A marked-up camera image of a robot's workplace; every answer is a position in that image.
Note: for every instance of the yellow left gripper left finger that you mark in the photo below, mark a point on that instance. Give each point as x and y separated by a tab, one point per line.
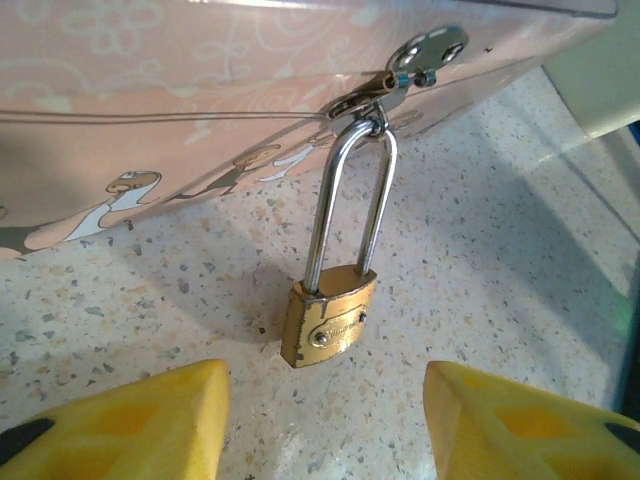
130	435

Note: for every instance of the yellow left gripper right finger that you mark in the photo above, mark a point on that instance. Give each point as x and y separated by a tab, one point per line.
515	435

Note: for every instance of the brass padlock with long shackle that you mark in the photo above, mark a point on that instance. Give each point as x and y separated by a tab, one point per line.
325	320

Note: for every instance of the pink tin box with cartoon couple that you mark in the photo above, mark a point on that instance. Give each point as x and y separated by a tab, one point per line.
150	75

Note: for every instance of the silver hasp latch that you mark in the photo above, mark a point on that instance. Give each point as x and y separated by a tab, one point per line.
430	47

